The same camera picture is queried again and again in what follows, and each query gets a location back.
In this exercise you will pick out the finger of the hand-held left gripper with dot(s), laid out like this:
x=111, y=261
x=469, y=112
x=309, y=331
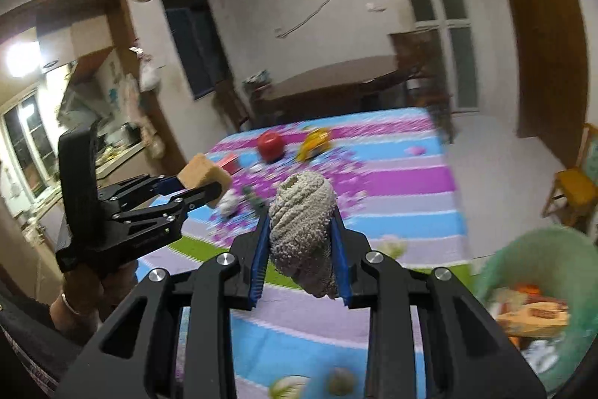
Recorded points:
x=168, y=185
x=205, y=192

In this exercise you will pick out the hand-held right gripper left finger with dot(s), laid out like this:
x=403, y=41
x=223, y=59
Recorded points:
x=259, y=268

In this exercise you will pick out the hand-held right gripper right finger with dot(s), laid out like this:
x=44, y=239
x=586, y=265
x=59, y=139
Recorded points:
x=340, y=268

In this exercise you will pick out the grey knitted cloth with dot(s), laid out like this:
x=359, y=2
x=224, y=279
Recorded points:
x=301, y=221

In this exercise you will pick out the green plastic basin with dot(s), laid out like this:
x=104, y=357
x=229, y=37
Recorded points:
x=528, y=244

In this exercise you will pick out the white wrapper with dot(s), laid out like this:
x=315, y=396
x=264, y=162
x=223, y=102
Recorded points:
x=542, y=357

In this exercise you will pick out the person's left forearm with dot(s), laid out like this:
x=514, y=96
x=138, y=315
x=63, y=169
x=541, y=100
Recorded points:
x=74, y=329

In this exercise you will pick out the person's left hand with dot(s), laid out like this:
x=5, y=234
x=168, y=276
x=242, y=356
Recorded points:
x=88, y=287

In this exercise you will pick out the white crumpled tissue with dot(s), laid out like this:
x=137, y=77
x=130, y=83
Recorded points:
x=230, y=201

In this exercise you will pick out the small red box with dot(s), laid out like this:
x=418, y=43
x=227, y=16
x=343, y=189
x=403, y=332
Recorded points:
x=229, y=161

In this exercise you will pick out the dark green crumpled wrapper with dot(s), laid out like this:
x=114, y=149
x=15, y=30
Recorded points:
x=254, y=198

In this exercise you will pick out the kitchen window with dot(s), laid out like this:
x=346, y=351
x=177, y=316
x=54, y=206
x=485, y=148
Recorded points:
x=28, y=137

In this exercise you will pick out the red apple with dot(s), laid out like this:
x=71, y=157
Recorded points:
x=271, y=145

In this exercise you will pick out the dark wooden chair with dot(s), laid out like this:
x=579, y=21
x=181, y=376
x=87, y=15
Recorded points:
x=229, y=100
x=413, y=48

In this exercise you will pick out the colourful striped printed blanket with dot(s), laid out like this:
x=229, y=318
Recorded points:
x=397, y=184

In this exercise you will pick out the hanging white plastic bag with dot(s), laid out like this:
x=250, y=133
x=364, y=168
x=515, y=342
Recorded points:
x=149, y=76

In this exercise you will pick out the yellow toy car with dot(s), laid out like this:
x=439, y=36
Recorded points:
x=315, y=143

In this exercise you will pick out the blue patterned bag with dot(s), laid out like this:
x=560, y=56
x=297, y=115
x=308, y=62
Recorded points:
x=256, y=78

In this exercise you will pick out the small pink object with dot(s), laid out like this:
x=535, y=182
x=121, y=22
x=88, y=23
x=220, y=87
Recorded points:
x=415, y=151

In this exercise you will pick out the dark window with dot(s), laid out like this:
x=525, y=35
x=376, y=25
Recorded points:
x=196, y=43

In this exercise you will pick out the bright ceiling light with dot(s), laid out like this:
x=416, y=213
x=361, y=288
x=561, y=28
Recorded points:
x=23, y=58

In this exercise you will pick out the brown wooden cabinet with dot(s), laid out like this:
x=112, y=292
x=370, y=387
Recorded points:
x=88, y=34

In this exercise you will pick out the dark wooden dining table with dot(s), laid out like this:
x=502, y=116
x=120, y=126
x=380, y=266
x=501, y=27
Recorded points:
x=336, y=76

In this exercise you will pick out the white glass door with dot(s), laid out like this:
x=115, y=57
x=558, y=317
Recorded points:
x=460, y=57

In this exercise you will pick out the yellow wooden chair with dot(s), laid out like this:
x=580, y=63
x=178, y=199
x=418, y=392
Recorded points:
x=577, y=184

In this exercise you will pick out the brown wooden door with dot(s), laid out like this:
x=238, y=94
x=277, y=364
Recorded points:
x=537, y=53

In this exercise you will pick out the white wall switch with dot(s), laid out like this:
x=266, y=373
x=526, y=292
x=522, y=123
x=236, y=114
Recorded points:
x=376, y=7

